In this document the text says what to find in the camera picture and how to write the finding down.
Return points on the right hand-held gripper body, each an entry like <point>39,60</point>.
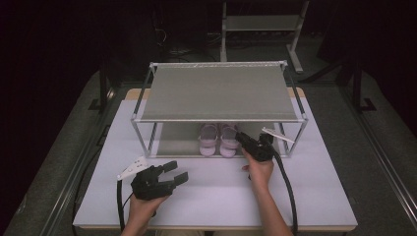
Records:
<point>260,149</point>

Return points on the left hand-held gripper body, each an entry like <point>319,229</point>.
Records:
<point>149,185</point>

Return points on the pink star sandal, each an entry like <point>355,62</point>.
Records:
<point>227,144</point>
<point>208,141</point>

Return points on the metal mesh shelf rack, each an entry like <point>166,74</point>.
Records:
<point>216,95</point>

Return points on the person's right hand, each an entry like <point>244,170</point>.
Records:
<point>260,172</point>

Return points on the person's left hand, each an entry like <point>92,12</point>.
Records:
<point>142,209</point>

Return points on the black metal stand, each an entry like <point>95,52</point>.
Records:
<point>103,88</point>
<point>360,91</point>

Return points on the white metal stand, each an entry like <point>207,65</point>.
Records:
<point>262,23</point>

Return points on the metal floor rail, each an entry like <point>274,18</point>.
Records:
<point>383,157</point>
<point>75,177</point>

